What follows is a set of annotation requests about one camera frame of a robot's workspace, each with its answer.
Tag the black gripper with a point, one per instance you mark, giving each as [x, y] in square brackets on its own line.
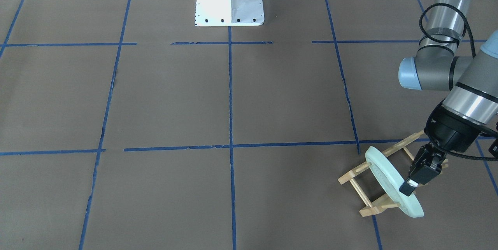
[451, 130]

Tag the mint green plate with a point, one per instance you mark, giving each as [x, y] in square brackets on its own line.
[390, 180]

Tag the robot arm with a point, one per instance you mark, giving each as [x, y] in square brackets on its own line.
[447, 60]

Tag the wooden dish rack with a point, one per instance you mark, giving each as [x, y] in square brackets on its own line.
[382, 203]

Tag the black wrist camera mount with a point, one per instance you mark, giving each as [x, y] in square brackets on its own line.
[493, 148]

